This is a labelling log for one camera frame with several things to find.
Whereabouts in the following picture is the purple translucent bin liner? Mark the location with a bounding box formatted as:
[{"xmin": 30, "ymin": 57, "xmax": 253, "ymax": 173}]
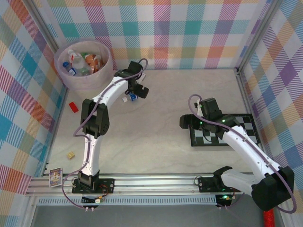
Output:
[{"xmin": 53, "ymin": 37, "xmax": 114, "ymax": 91}]

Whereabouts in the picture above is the purple yellow card box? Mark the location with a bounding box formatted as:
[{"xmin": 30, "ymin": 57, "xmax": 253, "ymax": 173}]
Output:
[{"xmin": 48, "ymin": 167, "xmax": 64, "ymax": 189}]

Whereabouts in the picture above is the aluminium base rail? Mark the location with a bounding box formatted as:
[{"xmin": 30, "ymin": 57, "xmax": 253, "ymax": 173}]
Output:
[{"xmin": 25, "ymin": 173, "xmax": 253, "ymax": 197}]

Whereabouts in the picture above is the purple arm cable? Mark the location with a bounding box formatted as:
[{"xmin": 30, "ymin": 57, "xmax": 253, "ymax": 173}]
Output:
[
  {"xmin": 62, "ymin": 58, "xmax": 150, "ymax": 210},
  {"xmin": 187, "ymin": 94, "xmax": 297, "ymax": 214}
]

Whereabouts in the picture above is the bottle red gold label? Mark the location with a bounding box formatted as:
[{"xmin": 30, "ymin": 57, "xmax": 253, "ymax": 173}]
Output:
[{"xmin": 91, "ymin": 59, "xmax": 105, "ymax": 73}]

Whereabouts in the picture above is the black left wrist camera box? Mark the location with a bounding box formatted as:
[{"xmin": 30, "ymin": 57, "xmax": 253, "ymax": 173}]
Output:
[{"xmin": 127, "ymin": 61, "xmax": 143, "ymax": 75}]

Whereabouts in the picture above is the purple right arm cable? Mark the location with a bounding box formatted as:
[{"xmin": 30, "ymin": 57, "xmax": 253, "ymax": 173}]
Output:
[{"xmin": 187, "ymin": 94, "xmax": 297, "ymax": 214}]

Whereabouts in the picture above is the clear bottle blue label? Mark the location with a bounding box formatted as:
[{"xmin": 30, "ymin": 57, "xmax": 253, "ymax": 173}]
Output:
[{"xmin": 122, "ymin": 93, "xmax": 140, "ymax": 103}]

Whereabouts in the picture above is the red glitter stick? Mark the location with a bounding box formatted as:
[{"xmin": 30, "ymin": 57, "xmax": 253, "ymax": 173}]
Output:
[{"xmin": 263, "ymin": 208, "xmax": 276, "ymax": 227}]

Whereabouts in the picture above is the black white checkerboard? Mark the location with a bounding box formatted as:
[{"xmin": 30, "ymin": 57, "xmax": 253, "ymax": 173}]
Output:
[{"xmin": 188, "ymin": 113, "xmax": 261, "ymax": 148}]

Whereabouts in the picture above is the aluminium frame post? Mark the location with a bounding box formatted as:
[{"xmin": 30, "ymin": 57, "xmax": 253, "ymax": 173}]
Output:
[
  {"xmin": 27, "ymin": 0, "xmax": 67, "ymax": 88},
  {"xmin": 236, "ymin": 0, "xmax": 280, "ymax": 74}
]

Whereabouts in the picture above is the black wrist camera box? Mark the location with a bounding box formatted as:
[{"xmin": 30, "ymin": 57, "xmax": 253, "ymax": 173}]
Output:
[
  {"xmin": 127, "ymin": 61, "xmax": 143, "ymax": 75},
  {"xmin": 199, "ymin": 97, "xmax": 223, "ymax": 117}
]

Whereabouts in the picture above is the white slotted cable tray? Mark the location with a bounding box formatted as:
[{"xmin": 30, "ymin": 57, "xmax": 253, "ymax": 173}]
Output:
[{"xmin": 35, "ymin": 197, "xmax": 219, "ymax": 207}]

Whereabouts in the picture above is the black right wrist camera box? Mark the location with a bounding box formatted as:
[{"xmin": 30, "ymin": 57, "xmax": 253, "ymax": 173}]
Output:
[{"xmin": 199, "ymin": 97, "xmax": 223, "ymax": 117}]

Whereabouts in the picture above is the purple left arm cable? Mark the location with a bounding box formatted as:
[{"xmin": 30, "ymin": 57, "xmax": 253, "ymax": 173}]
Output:
[{"xmin": 62, "ymin": 58, "xmax": 150, "ymax": 210}]

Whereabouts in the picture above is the clear bottle blue cap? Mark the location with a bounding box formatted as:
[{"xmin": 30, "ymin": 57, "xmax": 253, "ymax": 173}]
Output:
[{"xmin": 62, "ymin": 61, "xmax": 77, "ymax": 77}]

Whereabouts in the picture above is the white ribbed waste bin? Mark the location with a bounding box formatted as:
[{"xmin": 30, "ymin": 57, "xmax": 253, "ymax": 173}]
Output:
[{"xmin": 53, "ymin": 37, "xmax": 114, "ymax": 91}]

